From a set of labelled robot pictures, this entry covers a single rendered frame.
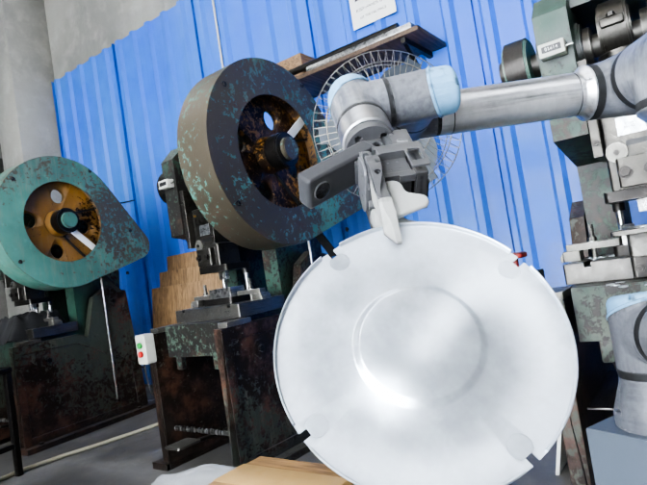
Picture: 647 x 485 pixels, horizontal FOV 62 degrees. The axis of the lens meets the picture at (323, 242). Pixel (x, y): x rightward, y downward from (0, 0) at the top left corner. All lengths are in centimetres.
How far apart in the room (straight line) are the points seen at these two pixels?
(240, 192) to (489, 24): 171
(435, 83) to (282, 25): 320
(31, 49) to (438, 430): 603
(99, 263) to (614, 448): 322
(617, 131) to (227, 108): 137
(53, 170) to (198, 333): 168
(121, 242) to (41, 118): 246
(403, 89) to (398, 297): 36
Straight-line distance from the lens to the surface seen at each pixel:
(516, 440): 53
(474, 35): 325
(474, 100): 98
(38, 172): 368
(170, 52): 478
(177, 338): 260
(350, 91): 82
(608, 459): 112
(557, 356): 56
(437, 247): 61
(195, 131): 216
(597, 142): 171
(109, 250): 383
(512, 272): 60
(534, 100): 101
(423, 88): 83
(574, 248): 182
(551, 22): 180
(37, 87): 618
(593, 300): 160
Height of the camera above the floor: 81
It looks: 3 degrees up
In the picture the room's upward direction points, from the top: 9 degrees counter-clockwise
